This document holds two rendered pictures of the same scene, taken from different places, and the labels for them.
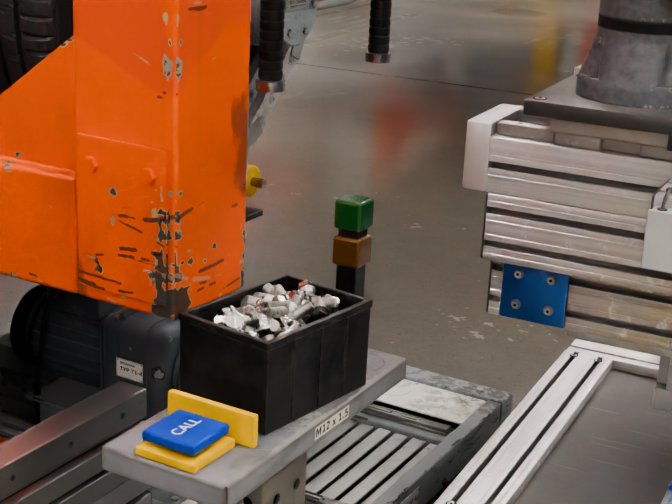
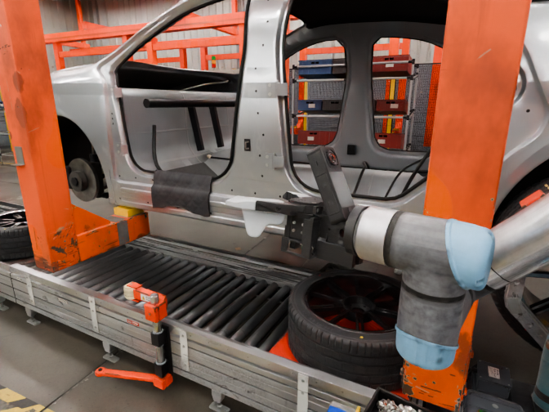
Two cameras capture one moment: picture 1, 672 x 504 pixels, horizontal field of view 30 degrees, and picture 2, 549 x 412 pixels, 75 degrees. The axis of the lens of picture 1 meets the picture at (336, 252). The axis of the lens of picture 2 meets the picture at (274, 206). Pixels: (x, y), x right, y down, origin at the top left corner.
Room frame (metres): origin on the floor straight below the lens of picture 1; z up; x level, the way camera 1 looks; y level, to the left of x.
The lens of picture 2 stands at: (1.05, -0.70, 1.39)
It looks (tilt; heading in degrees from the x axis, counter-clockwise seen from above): 16 degrees down; 89
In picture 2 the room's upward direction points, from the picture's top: straight up
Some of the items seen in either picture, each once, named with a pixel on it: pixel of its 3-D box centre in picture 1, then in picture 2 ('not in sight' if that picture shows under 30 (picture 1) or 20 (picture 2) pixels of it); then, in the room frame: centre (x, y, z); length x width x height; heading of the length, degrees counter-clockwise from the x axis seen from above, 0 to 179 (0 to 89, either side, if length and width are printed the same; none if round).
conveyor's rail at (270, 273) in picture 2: not in sight; (242, 270); (0.87, 1.56, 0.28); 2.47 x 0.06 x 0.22; 151
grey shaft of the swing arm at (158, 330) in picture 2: not in sight; (159, 341); (0.53, 0.77, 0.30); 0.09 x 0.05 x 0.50; 151
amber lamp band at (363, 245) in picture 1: (352, 249); not in sight; (1.58, -0.02, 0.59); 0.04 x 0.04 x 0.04; 61
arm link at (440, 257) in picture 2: not in sight; (439, 251); (1.26, -0.30, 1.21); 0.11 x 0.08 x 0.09; 140
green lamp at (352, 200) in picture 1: (354, 213); not in sight; (1.58, -0.02, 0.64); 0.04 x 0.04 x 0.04; 61
